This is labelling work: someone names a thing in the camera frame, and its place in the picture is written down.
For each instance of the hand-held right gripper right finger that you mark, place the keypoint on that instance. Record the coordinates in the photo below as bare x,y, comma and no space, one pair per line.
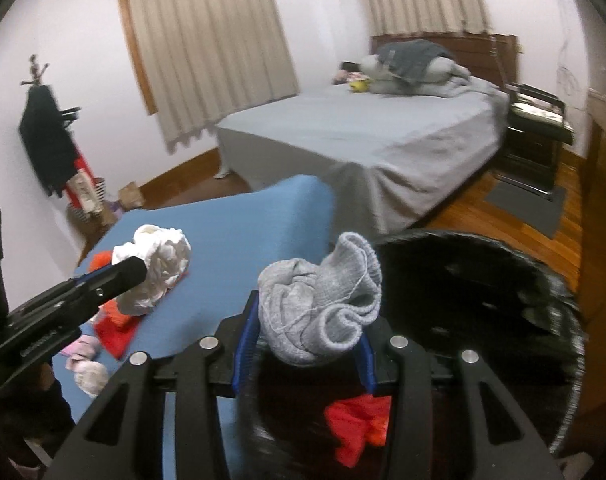
367,370

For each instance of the wooden headboard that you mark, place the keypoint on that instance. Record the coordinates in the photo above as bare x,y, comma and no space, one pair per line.
483,50

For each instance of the black trash bin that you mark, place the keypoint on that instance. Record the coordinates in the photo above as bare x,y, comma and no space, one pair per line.
483,285

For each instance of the grey folded duvet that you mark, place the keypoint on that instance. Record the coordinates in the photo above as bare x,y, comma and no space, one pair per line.
443,77

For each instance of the cardboard box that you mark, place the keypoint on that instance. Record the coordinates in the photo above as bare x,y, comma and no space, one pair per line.
131,196

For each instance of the wide beige curtain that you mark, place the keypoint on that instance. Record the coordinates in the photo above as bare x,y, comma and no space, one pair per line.
208,50

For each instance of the coat rack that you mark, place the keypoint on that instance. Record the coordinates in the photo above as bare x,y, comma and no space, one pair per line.
34,70

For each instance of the pale pink wad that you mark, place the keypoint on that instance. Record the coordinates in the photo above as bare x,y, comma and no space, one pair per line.
90,377

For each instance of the red and white bag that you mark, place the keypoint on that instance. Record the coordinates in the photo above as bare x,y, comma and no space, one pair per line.
82,182

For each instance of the pink plush toy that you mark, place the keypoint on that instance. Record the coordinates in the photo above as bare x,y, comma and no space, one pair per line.
345,77

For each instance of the black metal chair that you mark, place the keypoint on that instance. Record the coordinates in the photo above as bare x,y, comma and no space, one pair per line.
528,155

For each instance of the pink small cloth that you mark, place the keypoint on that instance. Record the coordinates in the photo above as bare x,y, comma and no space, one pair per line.
80,347

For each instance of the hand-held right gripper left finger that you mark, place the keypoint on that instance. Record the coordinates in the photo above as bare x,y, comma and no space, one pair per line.
243,355

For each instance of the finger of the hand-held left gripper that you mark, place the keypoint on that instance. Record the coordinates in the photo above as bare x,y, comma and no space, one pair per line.
123,275

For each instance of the wooden window frame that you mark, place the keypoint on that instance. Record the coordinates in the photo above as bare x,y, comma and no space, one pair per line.
133,50

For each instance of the metal stand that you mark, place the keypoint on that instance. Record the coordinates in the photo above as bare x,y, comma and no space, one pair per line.
498,60

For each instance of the blue blanket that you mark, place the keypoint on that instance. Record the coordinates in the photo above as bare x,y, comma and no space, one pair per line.
233,230

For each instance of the dark grey towel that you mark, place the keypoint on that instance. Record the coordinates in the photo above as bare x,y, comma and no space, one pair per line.
413,57

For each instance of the grey floor mat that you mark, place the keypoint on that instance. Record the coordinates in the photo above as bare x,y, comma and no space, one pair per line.
528,207

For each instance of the striped basket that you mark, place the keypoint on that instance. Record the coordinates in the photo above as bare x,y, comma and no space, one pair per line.
98,190

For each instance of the white slipper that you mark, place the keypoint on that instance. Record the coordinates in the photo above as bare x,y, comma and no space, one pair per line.
223,173

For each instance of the bed with grey sheet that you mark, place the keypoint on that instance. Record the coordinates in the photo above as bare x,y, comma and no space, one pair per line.
358,130

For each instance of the red plastic bag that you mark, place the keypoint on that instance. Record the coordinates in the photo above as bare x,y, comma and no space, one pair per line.
353,430

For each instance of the white sock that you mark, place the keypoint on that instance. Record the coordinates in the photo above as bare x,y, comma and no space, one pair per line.
163,255

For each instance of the red cloth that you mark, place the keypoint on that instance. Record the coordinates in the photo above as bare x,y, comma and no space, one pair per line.
115,332

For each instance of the black cushion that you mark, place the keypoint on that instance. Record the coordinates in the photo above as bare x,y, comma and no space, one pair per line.
349,66

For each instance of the orange mesh cloth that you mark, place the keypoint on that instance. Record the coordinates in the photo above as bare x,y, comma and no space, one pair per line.
100,261

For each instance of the grey knit sock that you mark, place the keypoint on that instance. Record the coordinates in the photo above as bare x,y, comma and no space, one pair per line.
323,310

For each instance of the yellow plush toy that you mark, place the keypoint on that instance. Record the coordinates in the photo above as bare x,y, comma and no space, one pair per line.
359,86

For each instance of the person's left forearm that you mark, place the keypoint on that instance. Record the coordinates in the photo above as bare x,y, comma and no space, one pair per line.
18,415

